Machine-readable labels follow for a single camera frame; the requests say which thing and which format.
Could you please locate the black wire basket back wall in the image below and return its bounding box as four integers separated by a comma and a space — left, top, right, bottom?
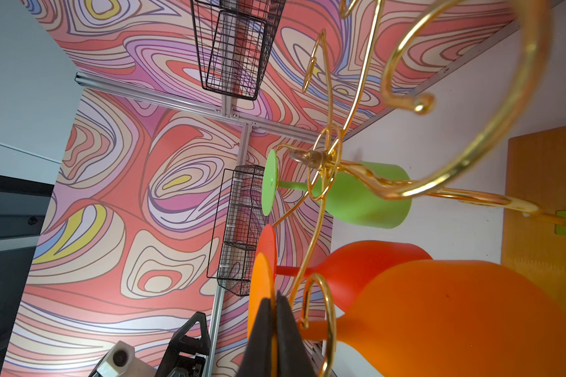
190, 0, 286, 101

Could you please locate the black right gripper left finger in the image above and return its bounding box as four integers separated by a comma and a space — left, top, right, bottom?
236, 298, 274, 377

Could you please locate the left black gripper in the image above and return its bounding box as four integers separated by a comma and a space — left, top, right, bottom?
156, 312, 212, 376

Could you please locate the green wine glass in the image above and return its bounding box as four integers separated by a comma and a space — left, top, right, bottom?
261, 150, 412, 229

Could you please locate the orange wine glass front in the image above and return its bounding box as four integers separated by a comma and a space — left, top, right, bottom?
247, 253, 566, 377

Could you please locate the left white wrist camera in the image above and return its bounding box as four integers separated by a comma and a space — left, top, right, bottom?
89, 341, 157, 377

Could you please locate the red wine glass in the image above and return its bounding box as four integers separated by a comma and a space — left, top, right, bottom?
255, 224, 432, 313

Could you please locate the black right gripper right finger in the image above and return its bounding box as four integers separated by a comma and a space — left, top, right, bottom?
275, 292, 316, 377

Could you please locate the black wire basket wall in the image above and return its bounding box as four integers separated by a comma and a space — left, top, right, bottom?
190, 0, 286, 101
206, 164, 268, 297

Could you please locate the black wire basket left wall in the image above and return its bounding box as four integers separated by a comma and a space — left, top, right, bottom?
206, 164, 268, 297

